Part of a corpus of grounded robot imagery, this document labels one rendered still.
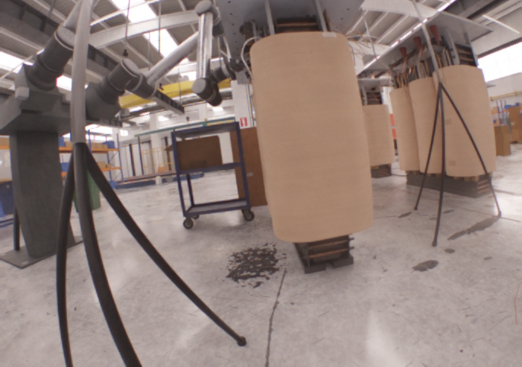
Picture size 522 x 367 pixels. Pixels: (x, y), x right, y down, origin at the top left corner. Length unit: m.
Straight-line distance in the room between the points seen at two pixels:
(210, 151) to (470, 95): 2.37
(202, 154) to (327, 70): 1.49
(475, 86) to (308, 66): 1.74
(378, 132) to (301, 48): 2.97
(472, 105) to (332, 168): 1.64
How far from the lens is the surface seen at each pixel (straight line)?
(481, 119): 2.36
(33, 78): 1.73
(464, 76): 2.31
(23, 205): 2.32
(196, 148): 2.19
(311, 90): 0.96
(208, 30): 1.82
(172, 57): 2.15
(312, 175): 0.93
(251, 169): 2.73
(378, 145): 3.83
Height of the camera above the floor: 0.58
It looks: 4 degrees down
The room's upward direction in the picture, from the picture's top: 8 degrees counter-clockwise
